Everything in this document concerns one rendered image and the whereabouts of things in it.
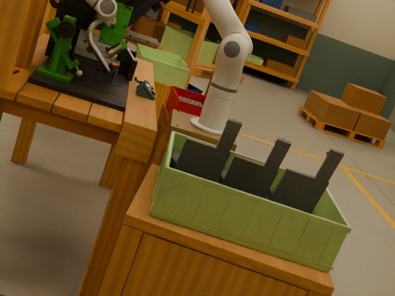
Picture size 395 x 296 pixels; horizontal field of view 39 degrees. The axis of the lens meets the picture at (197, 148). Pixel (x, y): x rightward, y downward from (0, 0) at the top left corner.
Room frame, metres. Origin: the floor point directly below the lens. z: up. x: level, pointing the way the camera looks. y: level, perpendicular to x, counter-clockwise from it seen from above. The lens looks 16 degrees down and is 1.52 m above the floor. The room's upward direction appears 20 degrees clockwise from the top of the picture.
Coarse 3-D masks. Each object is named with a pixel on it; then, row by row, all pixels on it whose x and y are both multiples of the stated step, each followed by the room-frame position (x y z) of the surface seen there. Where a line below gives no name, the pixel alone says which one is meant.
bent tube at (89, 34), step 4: (96, 20) 2.66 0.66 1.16; (100, 20) 2.66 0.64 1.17; (92, 24) 2.65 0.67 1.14; (96, 24) 2.65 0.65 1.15; (100, 24) 2.66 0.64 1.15; (88, 28) 2.64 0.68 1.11; (92, 28) 2.64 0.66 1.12; (88, 32) 2.63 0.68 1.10; (92, 32) 2.64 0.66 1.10; (88, 36) 2.63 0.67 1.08; (92, 36) 2.64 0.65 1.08; (88, 40) 2.63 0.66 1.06; (92, 40) 2.63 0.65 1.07; (88, 44) 2.64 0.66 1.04; (92, 44) 2.63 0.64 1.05; (92, 48) 2.63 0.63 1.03; (96, 48) 2.63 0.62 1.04; (96, 52) 2.62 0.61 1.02; (100, 52) 2.63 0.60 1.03; (96, 56) 2.63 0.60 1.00; (100, 56) 2.63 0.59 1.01; (100, 60) 2.63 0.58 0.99; (104, 60) 2.63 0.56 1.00; (104, 64) 2.62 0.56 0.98; (108, 64) 2.64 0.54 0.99; (104, 68) 2.63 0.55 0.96; (108, 68) 2.63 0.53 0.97
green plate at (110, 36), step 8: (120, 8) 2.73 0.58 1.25; (128, 8) 2.74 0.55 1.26; (120, 16) 2.72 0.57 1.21; (128, 16) 2.73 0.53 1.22; (104, 24) 2.69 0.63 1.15; (120, 24) 2.71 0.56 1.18; (104, 32) 2.69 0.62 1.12; (112, 32) 2.70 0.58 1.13; (120, 32) 2.71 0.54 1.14; (104, 40) 2.68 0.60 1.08; (112, 40) 2.69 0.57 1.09; (120, 40) 2.70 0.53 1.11
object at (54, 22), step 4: (52, 20) 2.37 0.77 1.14; (56, 20) 2.37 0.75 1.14; (48, 24) 2.37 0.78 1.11; (52, 24) 2.37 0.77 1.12; (56, 24) 2.37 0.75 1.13; (48, 28) 2.37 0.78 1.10; (52, 28) 2.39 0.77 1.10; (56, 28) 2.38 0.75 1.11; (52, 32) 2.37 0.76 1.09; (56, 32) 2.39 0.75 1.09; (52, 36) 2.37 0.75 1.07; (56, 36) 2.39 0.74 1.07; (56, 40) 2.38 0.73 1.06; (56, 44) 2.38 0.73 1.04; (64, 44) 2.39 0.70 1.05; (68, 44) 2.40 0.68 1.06; (64, 48) 2.39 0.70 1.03; (68, 48) 2.39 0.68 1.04; (64, 52) 2.39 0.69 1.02; (64, 56) 2.39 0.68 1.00; (68, 56) 2.43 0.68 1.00; (72, 56) 2.41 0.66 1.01; (68, 60) 2.39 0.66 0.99; (72, 60) 2.43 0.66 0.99; (76, 60) 2.41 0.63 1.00; (68, 64) 2.39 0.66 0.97; (72, 64) 2.40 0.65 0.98; (76, 64) 2.40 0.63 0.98
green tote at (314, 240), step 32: (256, 160) 2.03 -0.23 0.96; (160, 192) 1.60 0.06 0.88; (192, 192) 1.61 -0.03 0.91; (224, 192) 1.61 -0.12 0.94; (192, 224) 1.60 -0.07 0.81; (224, 224) 1.62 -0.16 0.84; (256, 224) 1.63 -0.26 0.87; (288, 224) 1.64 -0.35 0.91; (320, 224) 1.64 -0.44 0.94; (288, 256) 1.64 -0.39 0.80; (320, 256) 1.65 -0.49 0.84
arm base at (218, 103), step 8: (216, 88) 2.31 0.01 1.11; (208, 96) 2.33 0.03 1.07; (216, 96) 2.31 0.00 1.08; (224, 96) 2.30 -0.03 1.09; (232, 96) 2.33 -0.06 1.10; (208, 104) 2.32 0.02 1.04; (216, 104) 2.30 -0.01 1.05; (224, 104) 2.31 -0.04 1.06; (232, 104) 2.35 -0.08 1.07; (208, 112) 2.31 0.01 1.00; (216, 112) 2.30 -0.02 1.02; (224, 112) 2.32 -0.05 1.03; (192, 120) 2.35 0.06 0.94; (200, 120) 2.33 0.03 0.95; (208, 120) 2.31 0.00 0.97; (216, 120) 2.31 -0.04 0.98; (224, 120) 2.33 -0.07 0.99; (200, 128) 2.28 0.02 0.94; (208, 128) 2.30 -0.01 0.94; (216, 128) 2.31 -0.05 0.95; (224, 128) 2.35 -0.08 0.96
